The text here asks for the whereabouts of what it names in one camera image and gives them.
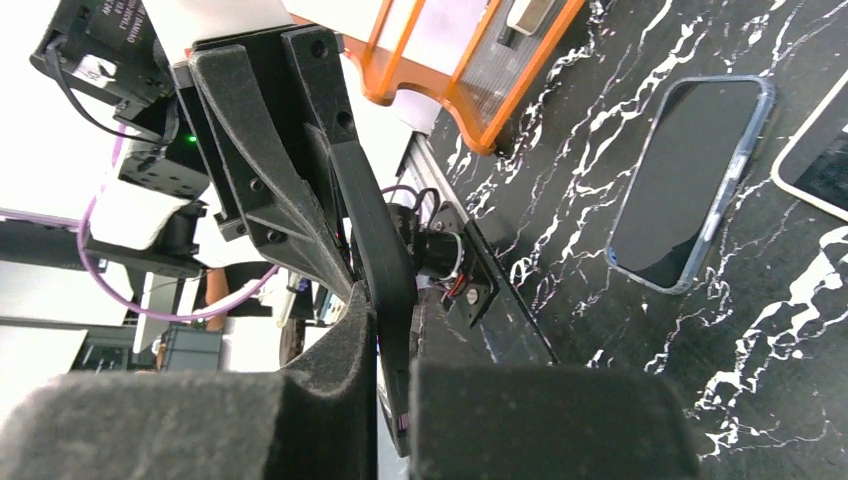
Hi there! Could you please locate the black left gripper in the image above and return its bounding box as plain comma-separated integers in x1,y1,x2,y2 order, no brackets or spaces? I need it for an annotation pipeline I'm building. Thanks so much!
120,25,361,297

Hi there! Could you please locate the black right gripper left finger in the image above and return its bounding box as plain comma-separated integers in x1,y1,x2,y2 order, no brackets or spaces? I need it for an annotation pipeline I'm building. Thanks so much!
1,285,378,479

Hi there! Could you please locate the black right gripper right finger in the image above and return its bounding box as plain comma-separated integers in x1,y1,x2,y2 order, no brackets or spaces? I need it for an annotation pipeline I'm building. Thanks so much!
410,362,702,479

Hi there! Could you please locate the blue smartphone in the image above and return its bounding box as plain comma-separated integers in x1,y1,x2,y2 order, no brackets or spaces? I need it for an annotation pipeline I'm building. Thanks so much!
605,75,776,295

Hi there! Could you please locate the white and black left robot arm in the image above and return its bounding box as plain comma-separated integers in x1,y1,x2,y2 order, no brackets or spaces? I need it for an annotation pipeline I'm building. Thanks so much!
1,1,371,297

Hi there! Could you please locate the orange wooden shelf rack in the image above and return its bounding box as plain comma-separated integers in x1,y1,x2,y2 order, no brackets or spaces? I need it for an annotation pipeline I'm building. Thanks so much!
284,0,588,154

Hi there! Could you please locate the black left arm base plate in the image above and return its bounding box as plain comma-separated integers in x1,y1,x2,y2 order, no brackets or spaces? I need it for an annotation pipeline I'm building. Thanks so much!
383,185,558,366

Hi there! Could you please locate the aluminium frame rail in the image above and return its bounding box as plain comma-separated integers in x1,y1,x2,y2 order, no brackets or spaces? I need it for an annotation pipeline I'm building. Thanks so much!
398,132,441,191

